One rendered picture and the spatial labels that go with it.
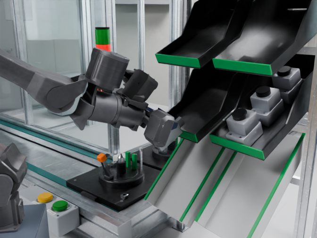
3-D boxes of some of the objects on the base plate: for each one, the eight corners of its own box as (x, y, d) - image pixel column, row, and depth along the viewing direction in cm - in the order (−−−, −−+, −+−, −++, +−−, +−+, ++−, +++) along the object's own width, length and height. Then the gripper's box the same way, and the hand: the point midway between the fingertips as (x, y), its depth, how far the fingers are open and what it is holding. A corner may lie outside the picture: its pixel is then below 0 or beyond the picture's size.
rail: (120, 261, 88) (118, 224, 85) (-36, 168, 142) (-40, 142, 139) (134, 250, 92) (134, 214, 89) (-22, 164, 146) (-26, 139, 143)
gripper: (85, 107, 74) (144, 119, 84) (128, 143, 60) (191, 152, 70) (94, 80, 73) (152, 95, 83) (139, 110, 59) (203, 124, 69)
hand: (158, 119), depth 74 cm, fingers closed on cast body, 4 cm apart
